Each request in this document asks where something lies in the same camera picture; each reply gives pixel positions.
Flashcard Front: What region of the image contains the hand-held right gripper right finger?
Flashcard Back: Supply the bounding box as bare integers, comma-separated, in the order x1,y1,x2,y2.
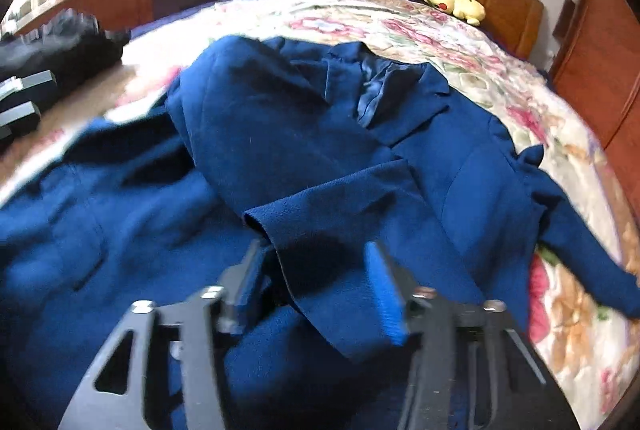
364,241,581,430

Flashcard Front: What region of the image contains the black garment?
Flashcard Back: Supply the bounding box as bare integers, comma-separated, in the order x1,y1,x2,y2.
0,9,132,111

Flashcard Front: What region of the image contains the dark blue coat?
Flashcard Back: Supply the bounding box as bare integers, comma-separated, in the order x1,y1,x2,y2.
0,34,640,430

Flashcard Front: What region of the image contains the floral blanket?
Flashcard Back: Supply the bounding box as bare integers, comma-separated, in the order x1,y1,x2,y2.
0,0,640,416

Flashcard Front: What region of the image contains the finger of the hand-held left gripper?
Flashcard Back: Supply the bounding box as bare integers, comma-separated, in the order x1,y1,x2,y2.
0,101,41,142
0,70,55,101

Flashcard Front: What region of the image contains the wooden wardrobe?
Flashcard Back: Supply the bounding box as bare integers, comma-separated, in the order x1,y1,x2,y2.
547,0,640,191

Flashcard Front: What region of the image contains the yellow plush toy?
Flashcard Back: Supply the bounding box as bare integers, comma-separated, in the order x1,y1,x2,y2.
404,0,487,27

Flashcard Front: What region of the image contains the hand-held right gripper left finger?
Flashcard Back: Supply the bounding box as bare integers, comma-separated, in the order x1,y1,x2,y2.
57,240,273,430

